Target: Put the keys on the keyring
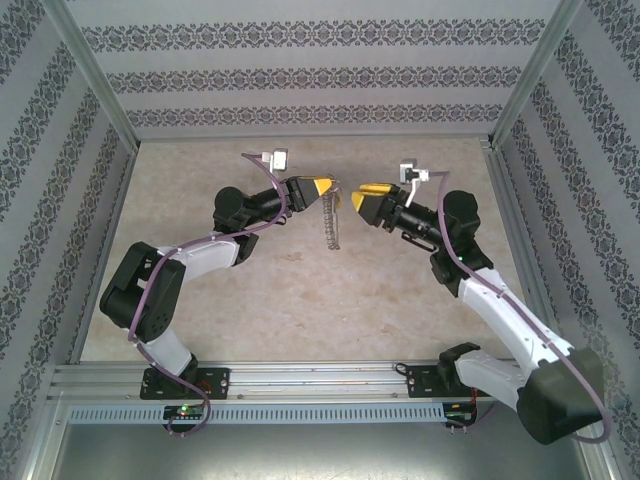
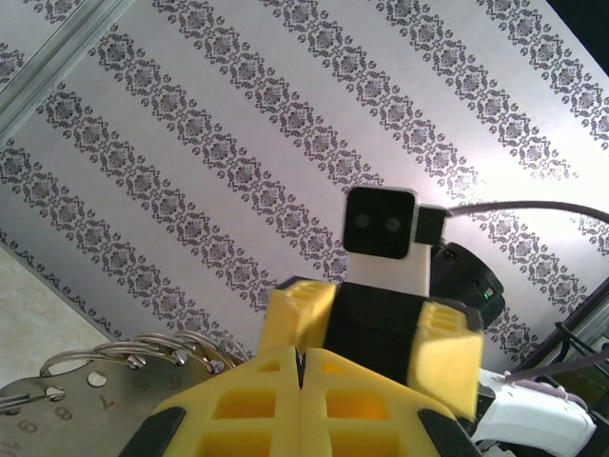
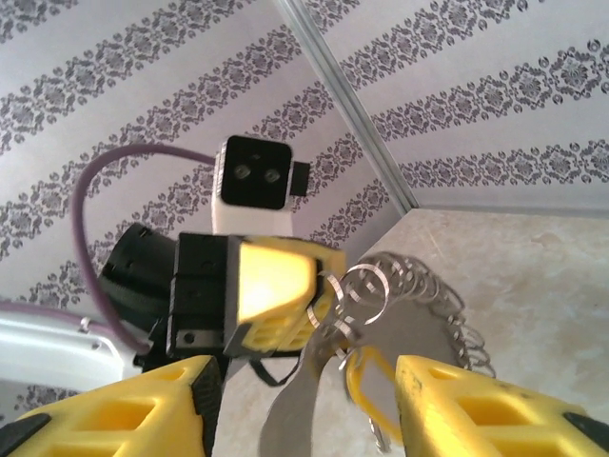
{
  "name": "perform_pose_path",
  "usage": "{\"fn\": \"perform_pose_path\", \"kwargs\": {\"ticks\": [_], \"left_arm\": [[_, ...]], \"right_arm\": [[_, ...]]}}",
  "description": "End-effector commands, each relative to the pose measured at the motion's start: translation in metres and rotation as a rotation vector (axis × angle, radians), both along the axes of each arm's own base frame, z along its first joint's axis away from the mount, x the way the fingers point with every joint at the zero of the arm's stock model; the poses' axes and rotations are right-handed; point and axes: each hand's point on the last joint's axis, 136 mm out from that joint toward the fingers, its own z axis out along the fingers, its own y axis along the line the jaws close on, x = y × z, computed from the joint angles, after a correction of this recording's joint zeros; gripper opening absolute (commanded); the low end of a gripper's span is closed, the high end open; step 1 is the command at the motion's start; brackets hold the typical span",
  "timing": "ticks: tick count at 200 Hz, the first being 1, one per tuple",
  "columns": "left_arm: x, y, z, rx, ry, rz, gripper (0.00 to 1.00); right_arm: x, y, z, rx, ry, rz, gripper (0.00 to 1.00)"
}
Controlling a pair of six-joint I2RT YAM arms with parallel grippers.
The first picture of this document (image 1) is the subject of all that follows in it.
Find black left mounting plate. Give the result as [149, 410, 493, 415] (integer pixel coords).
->
[139, 367, 231, 401]

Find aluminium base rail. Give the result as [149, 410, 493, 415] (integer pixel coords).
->
[48, 360, 590, 404]

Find large grey keyring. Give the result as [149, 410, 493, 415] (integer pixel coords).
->
[319, 172, 346, 251]

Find aluminium side rail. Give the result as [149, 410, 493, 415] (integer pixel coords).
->
[480, 139, 589, 364]
[67, 147, 139, 364]

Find left circuit board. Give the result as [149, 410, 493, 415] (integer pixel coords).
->
[163, 404, 206, 420]

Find black mounting plate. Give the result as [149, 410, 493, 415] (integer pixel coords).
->
[405, 364, 499, 400]
[139, 367, 231, 401]

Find circuit board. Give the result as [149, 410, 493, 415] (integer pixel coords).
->
[163, 404, 206, 420]
[445, 402, 479, 426]

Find slotted grey cable duct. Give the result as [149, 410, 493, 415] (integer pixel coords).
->
[67, 402, 446, 424]

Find aluminium frame post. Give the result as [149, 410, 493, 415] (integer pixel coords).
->
[489, 0, 586, 150]
[42, 0, 140, 151]

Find grey metal sheet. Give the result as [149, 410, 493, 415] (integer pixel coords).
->
[49, 422, 614, 480]

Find right circuit board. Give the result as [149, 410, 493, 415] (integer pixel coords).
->
[445, 402, 479, 426]

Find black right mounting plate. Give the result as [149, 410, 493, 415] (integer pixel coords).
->
[405, 364, 499, 400]

